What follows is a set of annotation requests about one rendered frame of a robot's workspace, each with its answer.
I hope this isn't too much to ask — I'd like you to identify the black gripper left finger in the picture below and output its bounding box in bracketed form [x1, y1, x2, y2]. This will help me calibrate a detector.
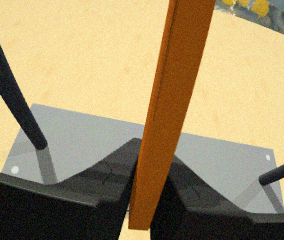
[0, 137, 142, 240]

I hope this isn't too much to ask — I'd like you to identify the orange handle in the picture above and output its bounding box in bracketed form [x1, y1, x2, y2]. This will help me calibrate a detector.
[129, 0, 215, 231]

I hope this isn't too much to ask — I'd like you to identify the grey two-post stand with wire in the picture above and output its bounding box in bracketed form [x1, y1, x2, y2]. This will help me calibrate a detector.
[0, 43, 284, 215]

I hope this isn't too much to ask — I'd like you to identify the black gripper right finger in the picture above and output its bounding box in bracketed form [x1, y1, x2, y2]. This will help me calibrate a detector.
[150, 155, 284, 240]

